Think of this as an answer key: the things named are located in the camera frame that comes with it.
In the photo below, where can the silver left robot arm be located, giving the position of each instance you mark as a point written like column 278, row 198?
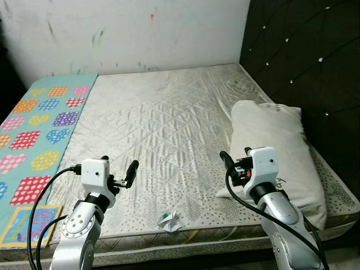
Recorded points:
column 76, row 233

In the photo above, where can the teal mat with colourful shapes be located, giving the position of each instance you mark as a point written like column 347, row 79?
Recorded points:
column 39, row 124

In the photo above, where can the white paper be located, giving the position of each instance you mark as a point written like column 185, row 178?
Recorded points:
column 171, row 224

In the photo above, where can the beige printed pillow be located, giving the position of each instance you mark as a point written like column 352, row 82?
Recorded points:
column 270, row 135

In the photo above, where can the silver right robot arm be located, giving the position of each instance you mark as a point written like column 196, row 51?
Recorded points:
column 287, row 225

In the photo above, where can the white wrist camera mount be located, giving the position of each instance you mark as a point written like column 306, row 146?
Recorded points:
column 264, row 166
column 94, row 174

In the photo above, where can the black tufted headboard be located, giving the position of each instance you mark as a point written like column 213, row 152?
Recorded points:
column 304, row 56

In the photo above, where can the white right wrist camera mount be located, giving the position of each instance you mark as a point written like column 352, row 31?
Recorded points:
column 264, row 166

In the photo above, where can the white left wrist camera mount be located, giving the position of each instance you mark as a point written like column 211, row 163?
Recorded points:
column 94, row 174

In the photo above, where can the blue book with yellow border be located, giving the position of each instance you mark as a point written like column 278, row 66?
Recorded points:
column 25, row 225

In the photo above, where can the grey quilted mattress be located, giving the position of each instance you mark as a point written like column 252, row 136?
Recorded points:
column 169, row 124

